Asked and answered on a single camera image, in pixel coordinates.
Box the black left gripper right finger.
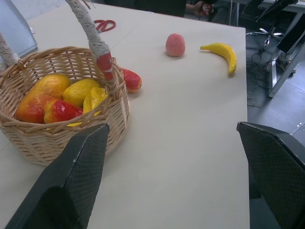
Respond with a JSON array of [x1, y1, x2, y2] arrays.
[[236, 121, 305, 229]]

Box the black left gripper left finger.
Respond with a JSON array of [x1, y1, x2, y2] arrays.
[[4, 123, 111, 229]]

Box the yellow star fruit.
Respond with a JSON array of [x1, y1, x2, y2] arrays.
[[66, 86, 110, 127]]

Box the red yellow wax apple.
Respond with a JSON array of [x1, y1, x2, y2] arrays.
[[43, 99, 84, 124]]

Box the yellow lemon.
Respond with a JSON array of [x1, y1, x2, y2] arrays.
[[62, 79, 101, 108]]

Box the orange yellow mango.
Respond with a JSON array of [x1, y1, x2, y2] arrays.
[[15, 73, 71, 124]]

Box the yellow banana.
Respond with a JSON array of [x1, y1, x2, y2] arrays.
[[200, 42, 237, 75]]

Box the black office chair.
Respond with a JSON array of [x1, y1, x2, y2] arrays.
[[240, 0, 300, 48]]

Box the pink peach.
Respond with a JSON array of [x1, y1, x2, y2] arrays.
[[165, 33, 186, 57]]

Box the person in dark clothes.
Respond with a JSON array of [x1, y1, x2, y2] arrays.
[[133, 0, 239, 26]]

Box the wicker basket with handle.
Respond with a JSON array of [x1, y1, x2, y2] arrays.
[[0, 0, 131, 167]]

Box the black floor cables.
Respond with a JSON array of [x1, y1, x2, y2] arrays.
[[245, 49, 272, 108]]

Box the grey metal desk frame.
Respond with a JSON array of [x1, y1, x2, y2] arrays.
[[258, 0, 305, 99]]

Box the red handled scissors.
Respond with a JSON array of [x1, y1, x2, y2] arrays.
[[93, 19, 117, 32]]

